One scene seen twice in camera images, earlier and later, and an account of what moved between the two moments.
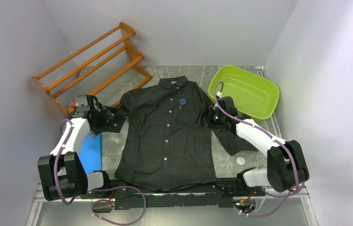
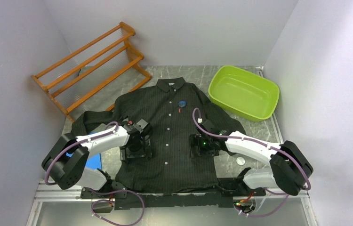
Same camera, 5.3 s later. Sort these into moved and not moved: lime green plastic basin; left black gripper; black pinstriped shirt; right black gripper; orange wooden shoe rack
Moved: right black gripper; left black gripper
Not moved: black pinstriped shirt; lime green plastic basin; orange wooden shoe rack
